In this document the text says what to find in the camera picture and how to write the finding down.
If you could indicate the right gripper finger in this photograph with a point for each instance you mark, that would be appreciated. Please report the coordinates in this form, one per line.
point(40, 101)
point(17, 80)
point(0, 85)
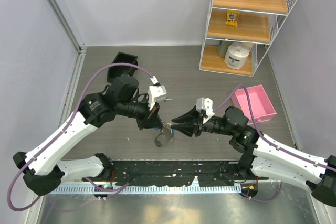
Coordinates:
point(191, 116)
point(188, 129)

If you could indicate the white paper roll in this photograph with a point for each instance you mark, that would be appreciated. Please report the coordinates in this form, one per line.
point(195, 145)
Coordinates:
point(237, 54)

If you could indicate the pink plastic tray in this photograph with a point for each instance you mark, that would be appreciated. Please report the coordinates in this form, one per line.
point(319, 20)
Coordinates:
point(262, 108)

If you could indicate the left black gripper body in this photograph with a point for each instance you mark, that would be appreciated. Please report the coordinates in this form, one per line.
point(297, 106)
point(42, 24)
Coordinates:
point(141, 121)

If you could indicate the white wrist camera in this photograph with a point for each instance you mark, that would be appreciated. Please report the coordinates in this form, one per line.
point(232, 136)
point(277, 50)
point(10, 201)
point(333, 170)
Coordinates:
point(156, 92)
point(205, 107)

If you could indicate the grey can on shelf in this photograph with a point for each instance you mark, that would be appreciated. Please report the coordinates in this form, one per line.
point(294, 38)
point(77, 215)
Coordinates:
point(223, 47)

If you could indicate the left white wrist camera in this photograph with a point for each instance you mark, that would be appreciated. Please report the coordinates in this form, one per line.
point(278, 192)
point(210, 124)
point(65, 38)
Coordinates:
point(156, 92)

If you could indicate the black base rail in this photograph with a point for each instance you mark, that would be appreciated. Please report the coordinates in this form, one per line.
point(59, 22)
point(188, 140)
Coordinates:
point(173, 173)

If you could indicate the white wire wooden shelf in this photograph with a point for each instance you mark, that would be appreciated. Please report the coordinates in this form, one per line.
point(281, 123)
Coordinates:
point(259, 23)

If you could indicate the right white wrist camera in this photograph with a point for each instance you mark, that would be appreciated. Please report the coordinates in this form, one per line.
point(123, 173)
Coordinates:
point(205, 107)

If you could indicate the yellow snack bag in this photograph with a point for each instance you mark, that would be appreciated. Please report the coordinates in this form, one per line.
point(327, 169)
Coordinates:
point(232, 18)

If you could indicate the black plastic bin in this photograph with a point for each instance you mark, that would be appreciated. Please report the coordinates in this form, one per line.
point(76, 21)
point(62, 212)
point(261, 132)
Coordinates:
point(117, 71)

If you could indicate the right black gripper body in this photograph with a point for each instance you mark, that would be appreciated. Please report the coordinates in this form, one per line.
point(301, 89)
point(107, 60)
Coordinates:
point(200, 121)

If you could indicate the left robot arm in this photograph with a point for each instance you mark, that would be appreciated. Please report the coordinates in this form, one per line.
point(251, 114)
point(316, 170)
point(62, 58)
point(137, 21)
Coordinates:
point(44, 168)

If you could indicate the white slotted cable duct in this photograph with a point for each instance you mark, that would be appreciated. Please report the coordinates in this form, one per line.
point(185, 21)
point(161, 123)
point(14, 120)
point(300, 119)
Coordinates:
point(194, 188)

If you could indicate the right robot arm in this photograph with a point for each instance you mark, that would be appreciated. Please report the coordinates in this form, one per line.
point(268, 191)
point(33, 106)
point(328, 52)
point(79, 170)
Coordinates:
point(262, 156)

